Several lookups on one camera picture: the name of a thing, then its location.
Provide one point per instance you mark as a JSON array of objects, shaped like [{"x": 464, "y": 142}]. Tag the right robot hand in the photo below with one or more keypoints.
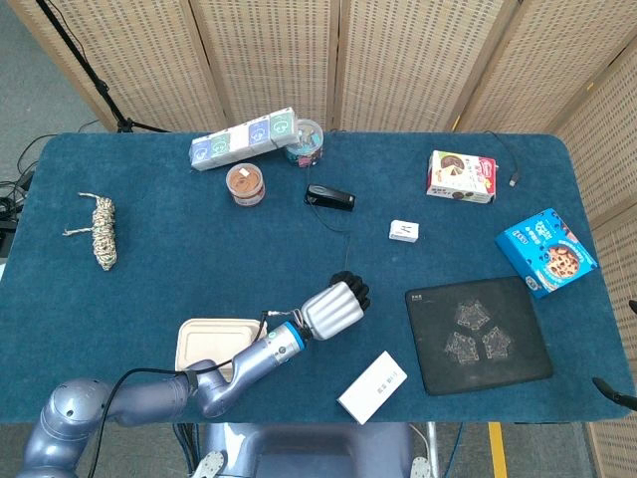
[{"x": 617, "y": 393}]

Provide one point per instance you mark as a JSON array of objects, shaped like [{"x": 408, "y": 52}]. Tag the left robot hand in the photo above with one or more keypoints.
[{"x": 331, "y": 311}]

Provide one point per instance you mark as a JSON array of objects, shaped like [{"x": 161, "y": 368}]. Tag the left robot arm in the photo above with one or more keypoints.
[{"x": 249, "y": 363}]

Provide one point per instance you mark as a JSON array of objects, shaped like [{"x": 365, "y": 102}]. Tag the small white box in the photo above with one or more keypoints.
[{"x": 404, "y": 230}]

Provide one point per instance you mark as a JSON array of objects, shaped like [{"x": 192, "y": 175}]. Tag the black mouse pad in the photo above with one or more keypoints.
[{"x": 438, "y": 348}]

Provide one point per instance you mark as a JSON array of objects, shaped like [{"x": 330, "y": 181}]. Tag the beige lunch box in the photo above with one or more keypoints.
[{"x": 209, "y": 343}]

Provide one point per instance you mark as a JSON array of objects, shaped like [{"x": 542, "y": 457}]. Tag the blue cookie box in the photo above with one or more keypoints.
[{"x": 542, "y": 249}]

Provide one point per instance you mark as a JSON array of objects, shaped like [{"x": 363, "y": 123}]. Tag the white red cake box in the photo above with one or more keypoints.
[{"x": 460, "y": 174}]

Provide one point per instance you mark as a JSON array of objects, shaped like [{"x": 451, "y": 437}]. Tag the white rectangular carton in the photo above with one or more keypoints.
[{"x": 373, "y": 386}]

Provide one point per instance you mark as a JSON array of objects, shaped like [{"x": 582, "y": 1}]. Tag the black stapler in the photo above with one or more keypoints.
[{"x": 331, "y": 196}]

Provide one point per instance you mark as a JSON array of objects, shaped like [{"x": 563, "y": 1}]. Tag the blue-grey robot torso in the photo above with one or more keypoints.
[{"x": 298, "y": 448}]

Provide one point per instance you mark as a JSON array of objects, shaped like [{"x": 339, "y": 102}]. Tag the clear jar of binder clips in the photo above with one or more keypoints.
[{"x": 306, "y": 149}]

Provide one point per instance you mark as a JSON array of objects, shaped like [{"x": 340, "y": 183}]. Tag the silver table leg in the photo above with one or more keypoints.
[{"x": 433, "y": 448}]

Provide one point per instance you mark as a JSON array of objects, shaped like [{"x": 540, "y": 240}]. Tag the silver foot plate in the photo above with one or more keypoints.
[
  {"x": 209, "y": 465},
  {"x": 422, "y": 469}
]

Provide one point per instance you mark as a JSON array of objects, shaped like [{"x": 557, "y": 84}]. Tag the blue table mat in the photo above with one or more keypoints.
[{"x": 149, "y": 249}]

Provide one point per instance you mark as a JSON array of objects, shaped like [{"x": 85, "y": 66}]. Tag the tissue packets multipack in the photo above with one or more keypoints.
[{"x": 239, "y": 142}]

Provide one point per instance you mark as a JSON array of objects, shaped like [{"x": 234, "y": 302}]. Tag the wicker folding screen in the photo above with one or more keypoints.
[{"x": 274, "y": 60}]

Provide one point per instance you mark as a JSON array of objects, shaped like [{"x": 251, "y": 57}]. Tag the black tripod stand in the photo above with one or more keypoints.
[{"x": 102, "y": 87}]

